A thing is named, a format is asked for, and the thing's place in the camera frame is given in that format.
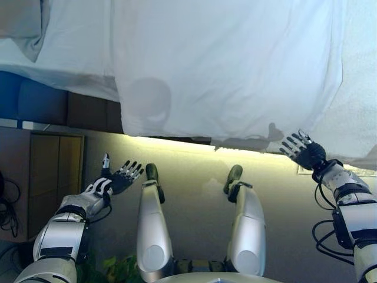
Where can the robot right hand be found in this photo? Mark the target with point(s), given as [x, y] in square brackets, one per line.
[307, 153]

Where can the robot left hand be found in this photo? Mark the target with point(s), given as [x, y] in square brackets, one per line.
[119, 182]

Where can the white duvet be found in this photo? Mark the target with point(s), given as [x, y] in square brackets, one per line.
[235, 73]

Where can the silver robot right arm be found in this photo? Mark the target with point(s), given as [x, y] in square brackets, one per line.
[353, 212]

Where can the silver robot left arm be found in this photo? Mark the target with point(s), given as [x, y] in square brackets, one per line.
[59, 236]

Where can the silver robot left leg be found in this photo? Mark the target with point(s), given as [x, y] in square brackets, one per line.
[153, 230]

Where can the silver robot leg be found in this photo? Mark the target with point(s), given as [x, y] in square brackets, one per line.
[153, 230]
[247, 230]

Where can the wooden nightstand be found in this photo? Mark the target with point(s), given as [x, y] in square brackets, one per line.
[53, 177]

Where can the green plant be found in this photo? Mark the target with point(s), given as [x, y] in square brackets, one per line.
[120, 268]

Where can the silver robot right leg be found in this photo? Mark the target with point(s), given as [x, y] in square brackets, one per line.
[247, 230]

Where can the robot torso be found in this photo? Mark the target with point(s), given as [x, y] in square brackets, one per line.
[206, 277]

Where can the beige pillow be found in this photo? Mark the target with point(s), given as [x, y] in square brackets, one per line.
[20, 26]

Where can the brown upholstered bed frame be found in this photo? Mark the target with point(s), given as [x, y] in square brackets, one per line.
[73, 112]

